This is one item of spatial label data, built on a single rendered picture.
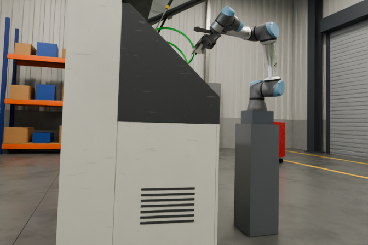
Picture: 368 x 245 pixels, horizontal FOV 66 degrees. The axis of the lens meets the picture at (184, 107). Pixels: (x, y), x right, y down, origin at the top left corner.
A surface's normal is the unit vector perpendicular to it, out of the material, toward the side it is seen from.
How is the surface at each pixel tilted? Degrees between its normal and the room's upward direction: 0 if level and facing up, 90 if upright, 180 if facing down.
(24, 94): 90
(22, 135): 90
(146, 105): 90
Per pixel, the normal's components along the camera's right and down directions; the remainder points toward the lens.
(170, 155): 0.22, -0.04
